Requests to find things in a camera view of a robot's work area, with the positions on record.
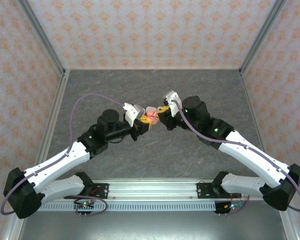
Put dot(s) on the pink earbud charging case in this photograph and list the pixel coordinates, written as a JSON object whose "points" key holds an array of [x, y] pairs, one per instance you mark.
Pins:
{"points": [[152, 117]]}

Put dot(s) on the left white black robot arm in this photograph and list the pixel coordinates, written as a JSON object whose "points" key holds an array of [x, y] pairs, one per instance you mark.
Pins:
{"points": [[57, 162]]}

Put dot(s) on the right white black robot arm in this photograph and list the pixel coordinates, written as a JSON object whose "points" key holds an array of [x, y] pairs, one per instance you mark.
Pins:
{"points": [[255, 155]]}

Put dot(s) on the small circuit board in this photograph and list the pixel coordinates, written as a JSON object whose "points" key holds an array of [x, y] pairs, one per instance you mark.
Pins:
{"points": [[85, 206], [228, 207]]}

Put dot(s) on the aluminium table edge rail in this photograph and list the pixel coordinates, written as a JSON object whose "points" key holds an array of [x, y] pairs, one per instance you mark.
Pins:
{"points": [[56, 100], [249, 100]]}

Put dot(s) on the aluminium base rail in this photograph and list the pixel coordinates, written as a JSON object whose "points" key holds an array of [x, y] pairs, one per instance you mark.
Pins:
{"points": [[152, 190]]}

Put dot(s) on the aluminium corner post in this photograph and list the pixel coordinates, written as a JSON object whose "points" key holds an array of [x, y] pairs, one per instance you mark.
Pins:
{"points": [[262, 37], [43, 37]]}

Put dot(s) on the grey metal base plate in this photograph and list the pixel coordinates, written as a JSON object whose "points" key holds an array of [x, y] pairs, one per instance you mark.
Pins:
{"points": [[152, 226]]}

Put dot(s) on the aluminium frame bar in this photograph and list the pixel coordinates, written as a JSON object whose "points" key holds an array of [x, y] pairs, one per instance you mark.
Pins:
{"points": [[288, 225], [12, 233]]}

